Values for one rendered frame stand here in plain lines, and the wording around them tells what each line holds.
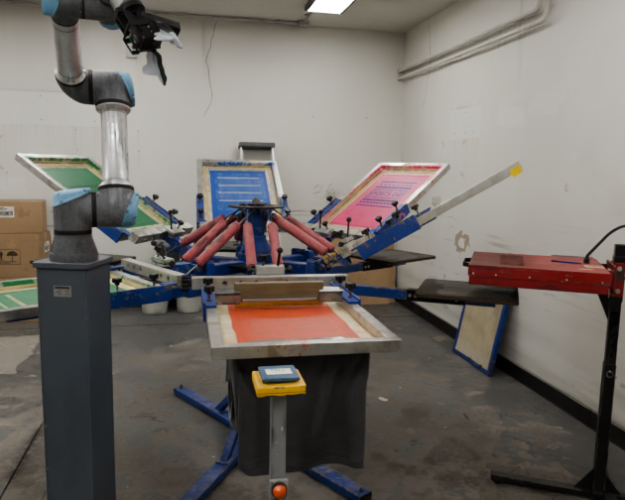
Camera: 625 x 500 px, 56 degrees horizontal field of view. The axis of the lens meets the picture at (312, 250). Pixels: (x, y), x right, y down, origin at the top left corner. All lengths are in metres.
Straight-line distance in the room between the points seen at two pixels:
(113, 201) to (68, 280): 0.28
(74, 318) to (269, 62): 4.88
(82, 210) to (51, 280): 0.24
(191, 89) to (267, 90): 0.79
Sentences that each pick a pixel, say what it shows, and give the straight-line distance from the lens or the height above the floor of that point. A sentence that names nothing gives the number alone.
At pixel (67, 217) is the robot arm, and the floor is 1.34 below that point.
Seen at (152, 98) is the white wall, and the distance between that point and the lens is 6.45.
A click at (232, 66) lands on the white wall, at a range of 6.51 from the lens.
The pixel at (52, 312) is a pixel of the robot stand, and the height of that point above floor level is 1.04.
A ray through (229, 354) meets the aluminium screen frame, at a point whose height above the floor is 0.97.
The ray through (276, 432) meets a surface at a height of 0.81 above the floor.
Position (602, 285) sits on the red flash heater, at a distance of 2.73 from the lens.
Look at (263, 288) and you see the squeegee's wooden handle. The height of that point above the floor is 1.04.
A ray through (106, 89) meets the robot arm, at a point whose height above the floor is 1.76.
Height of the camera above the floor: 1.51
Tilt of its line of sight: 8 degrees down
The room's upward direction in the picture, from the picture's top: 1 degrees clockwise
